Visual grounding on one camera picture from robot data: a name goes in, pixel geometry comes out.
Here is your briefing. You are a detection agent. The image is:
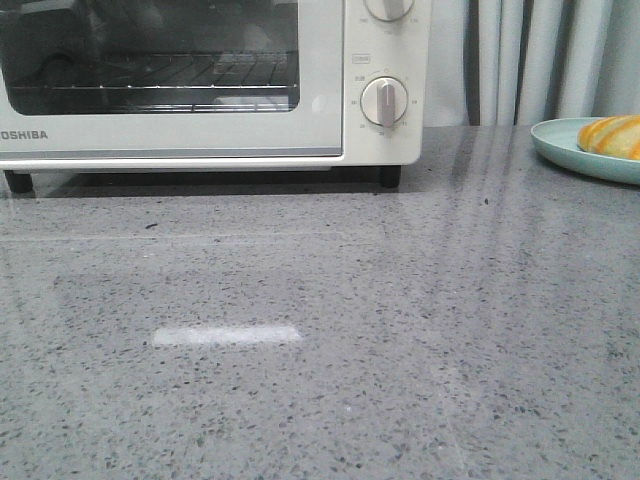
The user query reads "white Toshiba toaster oven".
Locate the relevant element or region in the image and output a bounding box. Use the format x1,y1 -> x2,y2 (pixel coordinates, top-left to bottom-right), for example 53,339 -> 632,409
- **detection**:
1,1 -> 431,192

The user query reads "metal wire oven rack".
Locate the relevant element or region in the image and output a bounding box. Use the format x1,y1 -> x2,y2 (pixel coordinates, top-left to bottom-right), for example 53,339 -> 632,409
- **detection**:
6,52 -> 300,115

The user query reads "glass oven door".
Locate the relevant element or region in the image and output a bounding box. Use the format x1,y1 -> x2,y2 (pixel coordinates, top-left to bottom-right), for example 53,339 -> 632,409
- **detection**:
1,1 -> 343,162

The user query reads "upper white oven knob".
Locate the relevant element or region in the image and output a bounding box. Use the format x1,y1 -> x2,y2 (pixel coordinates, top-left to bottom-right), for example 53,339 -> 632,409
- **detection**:
364,0 -> 414,22

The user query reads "golden croissant bread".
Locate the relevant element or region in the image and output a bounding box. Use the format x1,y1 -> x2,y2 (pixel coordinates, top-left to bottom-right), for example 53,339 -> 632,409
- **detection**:
577,115 -> 639,161

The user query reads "teal round plate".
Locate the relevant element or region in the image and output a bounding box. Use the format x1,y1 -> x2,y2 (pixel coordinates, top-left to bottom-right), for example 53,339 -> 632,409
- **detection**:
531,117 -> 639,186

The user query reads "grey pleated curtain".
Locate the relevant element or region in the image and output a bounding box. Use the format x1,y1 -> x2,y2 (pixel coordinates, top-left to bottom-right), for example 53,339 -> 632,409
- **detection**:
424,1 -> 639,127

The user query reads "lower white oven knob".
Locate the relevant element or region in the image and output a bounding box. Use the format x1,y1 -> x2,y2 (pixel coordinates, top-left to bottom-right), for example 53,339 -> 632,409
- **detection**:
360,77 -> 408,128

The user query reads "white oven knob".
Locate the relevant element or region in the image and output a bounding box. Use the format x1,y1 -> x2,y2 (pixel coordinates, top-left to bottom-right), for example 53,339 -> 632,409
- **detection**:
364,0 -> 414,22
360,77 -> 408,128

